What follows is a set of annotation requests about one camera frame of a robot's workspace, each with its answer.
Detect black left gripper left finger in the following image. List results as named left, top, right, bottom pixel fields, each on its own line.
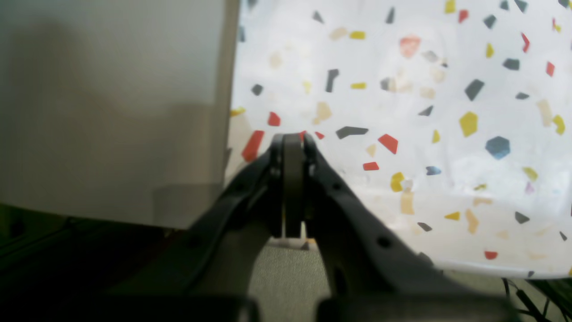
left=54, top=134, right=286, bottom=322

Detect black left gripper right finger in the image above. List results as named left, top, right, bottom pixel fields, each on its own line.
left=284, top=134, right=520, bottom=322

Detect terrazzo patterned tablecloth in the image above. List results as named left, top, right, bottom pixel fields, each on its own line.
left=225, top=0, right=572, bottom=279

